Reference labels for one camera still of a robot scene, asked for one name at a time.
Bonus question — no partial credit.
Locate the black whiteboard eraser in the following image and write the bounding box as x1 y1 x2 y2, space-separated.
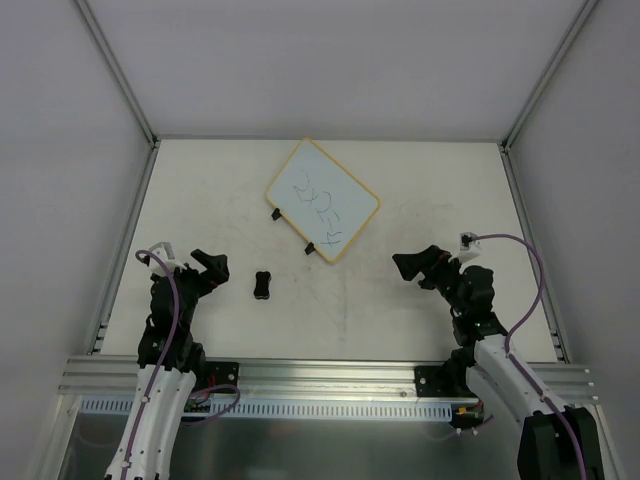
253 271 272 300

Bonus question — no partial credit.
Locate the yellow framed whiteboard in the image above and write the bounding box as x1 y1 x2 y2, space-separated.
266 138 380 263

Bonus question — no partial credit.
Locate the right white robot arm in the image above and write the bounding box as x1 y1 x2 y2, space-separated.
392 245 604 479

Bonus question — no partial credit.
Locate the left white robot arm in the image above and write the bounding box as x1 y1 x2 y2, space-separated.
104 242 230 479

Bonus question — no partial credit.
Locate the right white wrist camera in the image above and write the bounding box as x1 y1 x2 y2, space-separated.
452 232 482 264

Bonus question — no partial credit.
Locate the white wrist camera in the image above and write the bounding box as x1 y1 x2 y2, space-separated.
452 232 482 264
143 241 184 276

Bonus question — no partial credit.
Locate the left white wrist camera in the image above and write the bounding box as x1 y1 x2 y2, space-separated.
143 241 184 276

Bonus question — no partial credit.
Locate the left aluminium side rail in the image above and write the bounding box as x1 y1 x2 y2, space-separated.
84 140 160 355

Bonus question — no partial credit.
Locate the aluminium side rail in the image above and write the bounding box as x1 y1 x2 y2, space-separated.
499 145 572 364
84 140 160 355

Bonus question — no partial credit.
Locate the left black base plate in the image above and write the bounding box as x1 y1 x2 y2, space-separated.
192 360 240 394

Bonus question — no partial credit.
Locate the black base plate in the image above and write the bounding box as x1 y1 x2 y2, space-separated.
192 360 240 394
413 365 474 398

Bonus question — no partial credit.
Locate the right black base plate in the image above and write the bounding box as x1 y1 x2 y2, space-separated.
413 365 474 398

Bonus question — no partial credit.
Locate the right aluminium side rail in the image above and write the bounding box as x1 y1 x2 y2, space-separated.
499 145 572 364

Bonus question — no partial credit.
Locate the aluminium front rail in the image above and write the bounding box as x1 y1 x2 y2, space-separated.
57 353 600 405

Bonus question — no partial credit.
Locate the white slotted cable duct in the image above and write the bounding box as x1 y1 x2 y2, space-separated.
79 395 453 423

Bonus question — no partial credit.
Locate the left aluminium frame post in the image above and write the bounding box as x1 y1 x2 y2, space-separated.
72 0 158 147

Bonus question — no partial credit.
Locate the aluminium frame post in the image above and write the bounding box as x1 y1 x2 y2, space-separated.
501 0 600 151
72 0 158 147

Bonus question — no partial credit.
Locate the right aluminium frame post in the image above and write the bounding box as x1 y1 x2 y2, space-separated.
501 0 600 151

